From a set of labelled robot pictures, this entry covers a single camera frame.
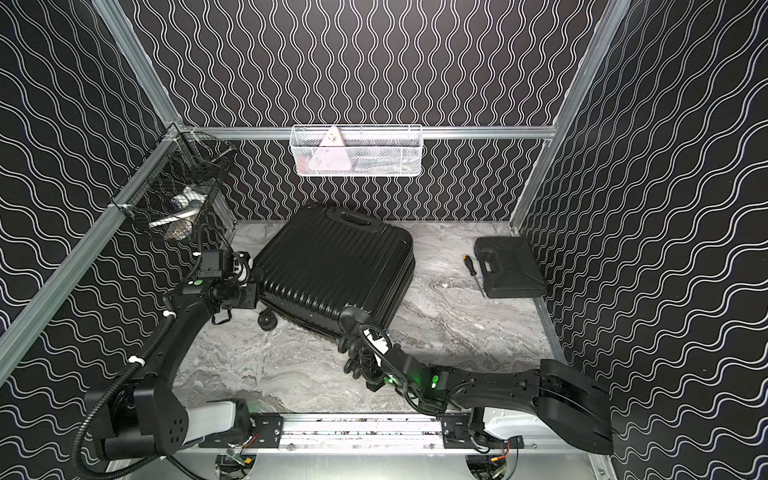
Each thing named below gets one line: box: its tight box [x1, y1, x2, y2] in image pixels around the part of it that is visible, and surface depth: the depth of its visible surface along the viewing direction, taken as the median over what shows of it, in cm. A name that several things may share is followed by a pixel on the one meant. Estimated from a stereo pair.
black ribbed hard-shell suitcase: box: [253, 204, 416, 336], surface depth 83 cm
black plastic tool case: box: [474, 236, 547, 298], surface depth 102 cm
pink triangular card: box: [311, 125, 351, 171], surface depth 92 cm
